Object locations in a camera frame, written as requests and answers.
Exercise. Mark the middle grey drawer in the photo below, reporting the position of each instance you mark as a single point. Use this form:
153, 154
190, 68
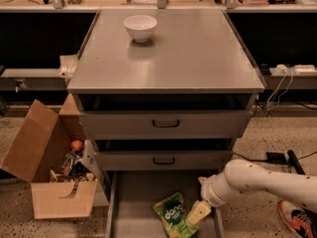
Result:
163, 160

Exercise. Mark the orange fruit in box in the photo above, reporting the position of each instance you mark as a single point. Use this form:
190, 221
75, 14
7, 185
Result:
76, 145

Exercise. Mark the black pole on floor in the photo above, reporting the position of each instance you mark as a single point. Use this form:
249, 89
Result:
294, 162

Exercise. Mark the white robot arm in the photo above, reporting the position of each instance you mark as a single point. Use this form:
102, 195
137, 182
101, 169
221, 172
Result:
240, 176

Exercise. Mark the top grey drawer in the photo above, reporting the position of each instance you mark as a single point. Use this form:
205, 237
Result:
138, 125

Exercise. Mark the orange white sneaker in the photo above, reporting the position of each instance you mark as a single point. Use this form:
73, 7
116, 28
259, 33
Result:
296, 220

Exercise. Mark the bottom grey open drawer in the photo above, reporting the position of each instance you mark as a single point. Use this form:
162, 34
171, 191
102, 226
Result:
134, 193

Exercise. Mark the green rice chip bag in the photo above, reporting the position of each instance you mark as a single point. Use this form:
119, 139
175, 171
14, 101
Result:
172, 214

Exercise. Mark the white ceramic bowl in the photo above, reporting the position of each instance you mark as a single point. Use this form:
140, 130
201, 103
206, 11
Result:
140, 27

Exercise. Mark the open cardboard box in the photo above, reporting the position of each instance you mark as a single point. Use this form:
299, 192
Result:
40, 146

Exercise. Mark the grey drawer cabinet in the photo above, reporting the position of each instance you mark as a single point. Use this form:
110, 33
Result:
195, 61

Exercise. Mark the white power strip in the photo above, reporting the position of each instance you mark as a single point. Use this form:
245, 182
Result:
305, 68

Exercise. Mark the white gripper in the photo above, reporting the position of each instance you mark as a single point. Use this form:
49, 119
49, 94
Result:
208, 190

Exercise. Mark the black power adapter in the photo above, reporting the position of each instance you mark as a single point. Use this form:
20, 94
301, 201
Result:
276, 158

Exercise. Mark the snack packets in box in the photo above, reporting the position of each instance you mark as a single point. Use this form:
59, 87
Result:
72, 169

